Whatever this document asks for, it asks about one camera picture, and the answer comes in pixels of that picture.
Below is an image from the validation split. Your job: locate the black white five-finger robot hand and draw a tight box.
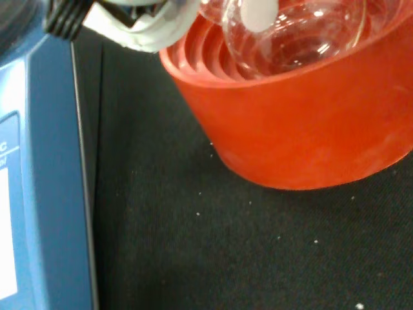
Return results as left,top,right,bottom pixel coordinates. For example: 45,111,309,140
41,0,280,54

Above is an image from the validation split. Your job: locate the blue base laboratory heater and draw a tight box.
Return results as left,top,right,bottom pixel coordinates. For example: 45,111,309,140
0,32,101,310

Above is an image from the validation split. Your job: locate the black bench cloth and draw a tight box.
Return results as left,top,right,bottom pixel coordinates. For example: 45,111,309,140
72,38,413,310

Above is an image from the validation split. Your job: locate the red ridged flask support ring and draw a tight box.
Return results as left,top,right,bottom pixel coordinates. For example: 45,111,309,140
159,0,413,191

